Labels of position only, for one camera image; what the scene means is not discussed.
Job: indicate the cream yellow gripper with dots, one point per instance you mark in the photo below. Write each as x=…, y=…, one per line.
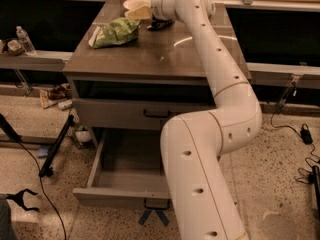
x=156, y=6

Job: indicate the blue chip bag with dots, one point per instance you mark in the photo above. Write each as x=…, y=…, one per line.
x=158, y=24

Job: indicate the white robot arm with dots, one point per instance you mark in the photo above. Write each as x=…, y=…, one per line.
x=192, y=143

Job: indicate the white paper bowl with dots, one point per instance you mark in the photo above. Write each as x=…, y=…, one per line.
x=132, y=4

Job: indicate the green chip bag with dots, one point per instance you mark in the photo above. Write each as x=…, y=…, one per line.
x=118, y=32

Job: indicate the grey wooden cabinet table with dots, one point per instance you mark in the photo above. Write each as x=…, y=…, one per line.
x=159, y=66

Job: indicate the closed upper grey drawer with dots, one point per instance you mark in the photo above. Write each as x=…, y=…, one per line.
x=131, y=114

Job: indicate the snack wrappers on floor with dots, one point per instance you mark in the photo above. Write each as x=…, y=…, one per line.
x=51, y=97

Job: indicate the clear plastic water bottle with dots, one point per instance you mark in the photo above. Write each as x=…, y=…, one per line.
x=25, y=41

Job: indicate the round tray with cup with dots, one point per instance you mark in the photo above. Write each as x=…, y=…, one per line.
x=11, y=47

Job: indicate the small white potted plant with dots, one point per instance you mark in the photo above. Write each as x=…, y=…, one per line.
x=82, y=134

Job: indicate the open lower grey drawer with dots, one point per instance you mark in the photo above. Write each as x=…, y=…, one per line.
x=127, y=172

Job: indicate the black tripod leg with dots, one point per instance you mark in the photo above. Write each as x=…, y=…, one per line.
x=46, y=169

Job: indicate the black power adapter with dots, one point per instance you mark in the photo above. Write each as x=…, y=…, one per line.
x=305, y=134

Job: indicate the black clamp tool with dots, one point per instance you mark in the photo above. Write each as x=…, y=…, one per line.
x=18, y=198

